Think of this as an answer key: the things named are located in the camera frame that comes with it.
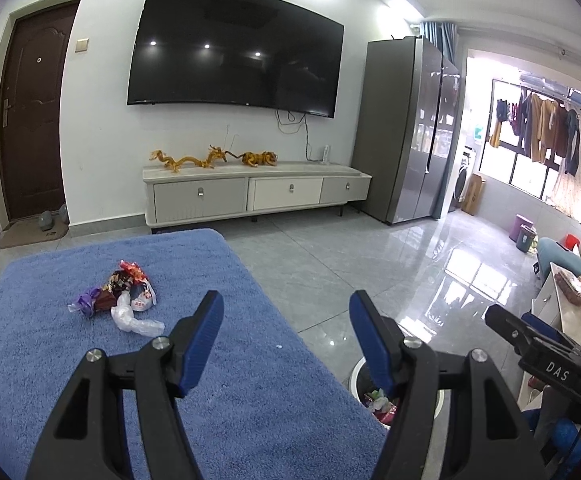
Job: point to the beige wall light switch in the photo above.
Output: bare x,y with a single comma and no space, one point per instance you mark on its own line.
82,45

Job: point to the black wall television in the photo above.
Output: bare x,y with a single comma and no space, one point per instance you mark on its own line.
235,45

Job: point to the brown snack box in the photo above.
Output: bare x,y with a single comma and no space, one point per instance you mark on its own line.
570,285

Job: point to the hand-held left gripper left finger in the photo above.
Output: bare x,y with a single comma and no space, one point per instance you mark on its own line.
203,340

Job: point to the dark brown snack wrapper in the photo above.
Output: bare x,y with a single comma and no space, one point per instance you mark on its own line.
110,290

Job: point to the small white upright device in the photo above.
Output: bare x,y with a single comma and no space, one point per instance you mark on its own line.
326,155

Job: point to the ceiling clothes drying rack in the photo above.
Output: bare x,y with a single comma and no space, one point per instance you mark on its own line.
545,82

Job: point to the white television cabinet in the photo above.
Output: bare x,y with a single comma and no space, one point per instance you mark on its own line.
200,197

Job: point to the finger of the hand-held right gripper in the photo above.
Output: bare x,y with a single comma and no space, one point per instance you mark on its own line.
507,325
545,330

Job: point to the grey slippers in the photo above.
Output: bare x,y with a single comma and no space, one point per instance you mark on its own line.
46,221

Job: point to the brown door mat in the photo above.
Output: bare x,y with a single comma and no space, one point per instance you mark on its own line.
20,237

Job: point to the balcony window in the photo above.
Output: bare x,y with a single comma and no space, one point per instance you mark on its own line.
520,175

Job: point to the golden tiger figurine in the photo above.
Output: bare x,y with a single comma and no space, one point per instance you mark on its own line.
259,158

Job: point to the purple plastic bin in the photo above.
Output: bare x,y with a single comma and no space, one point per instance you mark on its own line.
520,222

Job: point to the blue curtain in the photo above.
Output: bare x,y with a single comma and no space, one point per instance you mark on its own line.
438,37

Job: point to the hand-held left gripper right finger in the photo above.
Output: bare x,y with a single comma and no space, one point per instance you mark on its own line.
370,335

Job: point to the white side table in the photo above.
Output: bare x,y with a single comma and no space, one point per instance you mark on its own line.
550,285

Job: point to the row of hanging clothes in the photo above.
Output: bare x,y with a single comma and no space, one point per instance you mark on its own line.
540,125

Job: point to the dark brown entrance door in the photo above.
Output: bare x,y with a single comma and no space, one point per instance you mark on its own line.
30,110

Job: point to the golden dragon figurine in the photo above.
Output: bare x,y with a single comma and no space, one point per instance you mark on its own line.
185,161

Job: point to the blue fluffy blanket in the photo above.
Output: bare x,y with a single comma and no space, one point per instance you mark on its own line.
270,410

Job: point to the person's right hand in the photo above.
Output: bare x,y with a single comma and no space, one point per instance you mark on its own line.
570,442

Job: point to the grey double door refrigerator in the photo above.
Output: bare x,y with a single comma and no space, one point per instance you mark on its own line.
395,135

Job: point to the green plastic bin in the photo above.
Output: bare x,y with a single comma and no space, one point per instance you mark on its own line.
528,240

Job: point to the white round bin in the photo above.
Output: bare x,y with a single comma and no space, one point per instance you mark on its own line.
358,380

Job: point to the shiny red candy wrapper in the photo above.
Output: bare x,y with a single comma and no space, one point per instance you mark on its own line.
133,269

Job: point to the red plastic stool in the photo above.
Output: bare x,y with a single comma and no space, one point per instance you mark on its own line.
570,242

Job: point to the small red white packet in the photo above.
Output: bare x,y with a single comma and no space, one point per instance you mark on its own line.
143,297

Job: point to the purple wrapper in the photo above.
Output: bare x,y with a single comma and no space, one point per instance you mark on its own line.
85,301

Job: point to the white washing machine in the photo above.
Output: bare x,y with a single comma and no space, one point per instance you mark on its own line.
463,180

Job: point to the clear plastic bag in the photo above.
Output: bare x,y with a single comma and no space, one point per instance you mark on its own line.
133,322

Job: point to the teal sofa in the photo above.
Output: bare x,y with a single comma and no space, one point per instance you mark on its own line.
552,252

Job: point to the brown cardboard box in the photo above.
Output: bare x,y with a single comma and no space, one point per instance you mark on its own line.
472,195

